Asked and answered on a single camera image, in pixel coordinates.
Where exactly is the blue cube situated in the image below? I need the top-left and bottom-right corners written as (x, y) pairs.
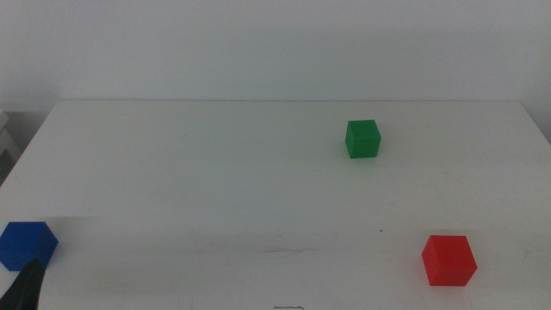
top-left (0, 221), bottom-right (59, 272)

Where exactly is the green cube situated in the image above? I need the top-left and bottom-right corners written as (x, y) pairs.
top-left (344, 119), bottom-right (382, 159)

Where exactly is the red cube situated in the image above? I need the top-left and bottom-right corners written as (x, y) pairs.
top-left (421, 234), bottom-right (479, 287)

